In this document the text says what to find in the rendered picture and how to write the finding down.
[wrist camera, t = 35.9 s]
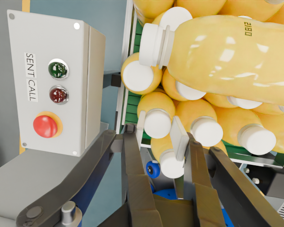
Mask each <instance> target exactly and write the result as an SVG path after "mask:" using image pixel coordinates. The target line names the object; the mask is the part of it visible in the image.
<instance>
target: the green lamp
mask: <svg viewBox="0 0 284 227"><path fill-rule="evenodd" d="M48 72H49V74H50V75H51V76H52V77H54V78H63V77H64V76H65V74H66V69H65V66H64V65H63V64H62V63H61V62H56V61H55V62H52V63H50V64H49V66H48Z"/></svg>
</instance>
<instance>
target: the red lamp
mask: <svg viewBox="0 0 284 227"><path fill-rule="evenodd" d="M49 97H50V99H51V100H52V101H53V102H54V103H62V102H64V101H65V99H66V93H65V92H64V90H62V89H61V88H53V89H52V90H51V91H50V92H49Z"/></svg>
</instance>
